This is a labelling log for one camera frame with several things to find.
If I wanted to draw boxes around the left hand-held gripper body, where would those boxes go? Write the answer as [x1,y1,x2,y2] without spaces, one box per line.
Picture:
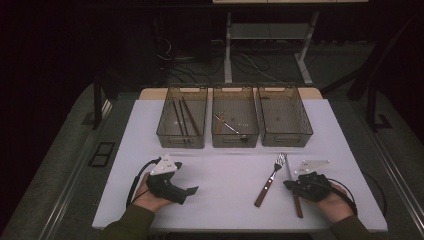
[145,152,189,206]

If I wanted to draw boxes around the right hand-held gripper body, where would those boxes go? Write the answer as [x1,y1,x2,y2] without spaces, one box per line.
[292,159,333,203]

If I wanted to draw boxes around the wooden-handled knife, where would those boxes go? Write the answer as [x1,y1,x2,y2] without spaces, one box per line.
[284,154,305,220]

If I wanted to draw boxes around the smoky transparent plastic bin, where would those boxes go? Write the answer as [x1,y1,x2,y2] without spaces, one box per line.
[210,83,261,149]
[155,83,210,150]
[254,82,315,148]

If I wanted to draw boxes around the black chopstick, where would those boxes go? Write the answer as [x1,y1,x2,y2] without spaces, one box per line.
[178,99,191,137]

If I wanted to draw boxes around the metal spoon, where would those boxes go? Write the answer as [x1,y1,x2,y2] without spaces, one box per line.
[213,113,249,142]

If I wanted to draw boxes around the person's left hand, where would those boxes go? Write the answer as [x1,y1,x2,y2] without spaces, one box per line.
[131,172,173,214]

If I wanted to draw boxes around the person's right hand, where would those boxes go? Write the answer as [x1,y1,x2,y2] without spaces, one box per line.
[312,182,356,224]

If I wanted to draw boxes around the white table mat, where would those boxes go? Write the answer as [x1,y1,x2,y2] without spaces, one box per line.
[91,98,389,233]

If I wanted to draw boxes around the wooden table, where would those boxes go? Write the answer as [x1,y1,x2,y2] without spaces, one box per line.
[138,86,324,101]

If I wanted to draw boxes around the black metal stand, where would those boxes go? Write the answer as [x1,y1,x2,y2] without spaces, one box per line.
[365,83,394,133]
[92,71,120,131]

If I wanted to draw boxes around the wooden-handled fork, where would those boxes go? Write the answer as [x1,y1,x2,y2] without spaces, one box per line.
[253,152,288,209]

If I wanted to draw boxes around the left hand-held gripper black cable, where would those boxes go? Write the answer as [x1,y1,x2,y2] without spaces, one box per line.
[125,157,162,210]

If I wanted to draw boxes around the hand-held gripper black cable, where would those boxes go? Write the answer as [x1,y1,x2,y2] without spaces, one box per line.
[125,157,162,210]
[327,177,359,217]

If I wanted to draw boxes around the right hand-held gripper black cable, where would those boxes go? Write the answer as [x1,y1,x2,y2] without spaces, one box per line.
[327,177,359,217]

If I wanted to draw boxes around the thin black cable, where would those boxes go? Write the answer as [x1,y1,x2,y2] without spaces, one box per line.
[361,169,390,218]

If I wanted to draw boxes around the aluminium floor rail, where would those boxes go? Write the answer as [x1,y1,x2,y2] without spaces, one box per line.
[365,129,424,229]
[39,133,98,240]

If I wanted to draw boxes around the bundle of floor cables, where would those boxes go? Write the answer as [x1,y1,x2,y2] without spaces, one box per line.
[153,35,285,85]

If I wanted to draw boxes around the grey metal desk frame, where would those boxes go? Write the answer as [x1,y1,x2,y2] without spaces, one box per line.
[223,11,321,86]

